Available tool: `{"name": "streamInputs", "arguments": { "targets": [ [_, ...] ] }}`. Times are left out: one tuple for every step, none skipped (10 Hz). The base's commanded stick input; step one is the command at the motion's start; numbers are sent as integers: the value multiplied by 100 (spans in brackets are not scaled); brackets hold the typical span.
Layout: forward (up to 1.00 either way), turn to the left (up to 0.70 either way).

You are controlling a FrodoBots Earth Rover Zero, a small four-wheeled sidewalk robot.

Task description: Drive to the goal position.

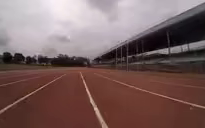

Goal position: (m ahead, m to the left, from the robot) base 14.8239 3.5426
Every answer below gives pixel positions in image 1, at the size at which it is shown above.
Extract red running track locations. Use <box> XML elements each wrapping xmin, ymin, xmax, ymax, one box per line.
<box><xmin>0</xmin><ymin>67</ymin><xmax>205</xmax><ymax>128</ymax></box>

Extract row of trees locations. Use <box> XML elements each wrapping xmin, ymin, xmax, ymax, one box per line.
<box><xmin>0</xmin><ymin>51</ymin><xmax>91</xmax><ymax>67</ymax></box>

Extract roofed grandstand building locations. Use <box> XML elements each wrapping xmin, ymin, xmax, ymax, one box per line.
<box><xmin>92</xmin><ymin>0</ymin><xmax>205</xmax><ymax>74</ymax></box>

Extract grass field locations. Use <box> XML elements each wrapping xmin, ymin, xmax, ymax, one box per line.
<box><xmin>0</xmin><ymin>63</ymin><xmax>58</xmax><ymax>72</ymax></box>

